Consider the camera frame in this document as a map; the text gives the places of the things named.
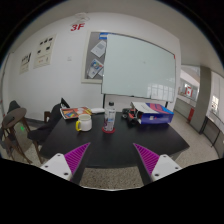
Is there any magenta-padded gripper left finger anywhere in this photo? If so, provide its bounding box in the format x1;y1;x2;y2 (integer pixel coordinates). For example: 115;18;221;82
39;142;91;184

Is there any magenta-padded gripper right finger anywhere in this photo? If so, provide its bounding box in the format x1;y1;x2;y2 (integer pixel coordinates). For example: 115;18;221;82
133;143;183;183

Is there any clear black-capped water bottle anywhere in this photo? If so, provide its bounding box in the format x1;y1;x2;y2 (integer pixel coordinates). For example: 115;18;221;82
103;101;117;133

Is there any black jacket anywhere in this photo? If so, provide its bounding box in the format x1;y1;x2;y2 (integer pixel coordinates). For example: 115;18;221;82
27;97;71;146

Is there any brown wooden chair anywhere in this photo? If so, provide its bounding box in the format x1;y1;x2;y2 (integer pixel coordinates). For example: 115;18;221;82
34;110;54;164

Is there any blue and purple paper bag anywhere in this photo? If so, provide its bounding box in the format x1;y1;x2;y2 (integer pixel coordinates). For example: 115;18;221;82
130;101;175;125

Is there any orange colourful booklet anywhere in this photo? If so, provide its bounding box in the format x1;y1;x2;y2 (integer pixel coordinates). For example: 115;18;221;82
59;106;93;120

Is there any flat round red coaster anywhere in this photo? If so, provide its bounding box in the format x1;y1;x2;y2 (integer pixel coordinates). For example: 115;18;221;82
101;126;116;135

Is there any black and red power tool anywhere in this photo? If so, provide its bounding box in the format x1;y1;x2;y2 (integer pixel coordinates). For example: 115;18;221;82
121;107;141;125

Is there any round brown side table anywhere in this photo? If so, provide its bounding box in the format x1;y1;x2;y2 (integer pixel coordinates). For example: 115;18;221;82
1;107;34;164

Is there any small flat white box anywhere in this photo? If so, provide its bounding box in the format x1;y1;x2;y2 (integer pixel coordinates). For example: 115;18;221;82
90;107;106;115

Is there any dark grey chair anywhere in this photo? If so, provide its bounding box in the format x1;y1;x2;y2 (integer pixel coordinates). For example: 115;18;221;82
7;99;22;114

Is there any large whiteboard on stand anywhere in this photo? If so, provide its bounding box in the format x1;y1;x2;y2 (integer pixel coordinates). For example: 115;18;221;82
101;33;177;114

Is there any grey pin board with papers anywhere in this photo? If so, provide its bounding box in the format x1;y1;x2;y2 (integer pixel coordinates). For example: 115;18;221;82
80;31;110;84

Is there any red floor number sign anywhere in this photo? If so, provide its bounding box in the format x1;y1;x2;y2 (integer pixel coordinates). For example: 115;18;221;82
69;22;87;33

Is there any white ceiling fixture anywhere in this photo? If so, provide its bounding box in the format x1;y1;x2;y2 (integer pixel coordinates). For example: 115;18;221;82
73;12;91;23

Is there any white mug with yellow handle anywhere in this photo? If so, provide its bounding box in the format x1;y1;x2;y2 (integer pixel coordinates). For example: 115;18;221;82
75;114;93;132

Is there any small white wall poster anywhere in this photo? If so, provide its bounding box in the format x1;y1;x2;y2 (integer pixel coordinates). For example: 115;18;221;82
19;52;32;75

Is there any large white wall poster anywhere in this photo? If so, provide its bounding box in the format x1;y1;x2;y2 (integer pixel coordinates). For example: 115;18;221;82
33;33;57;70

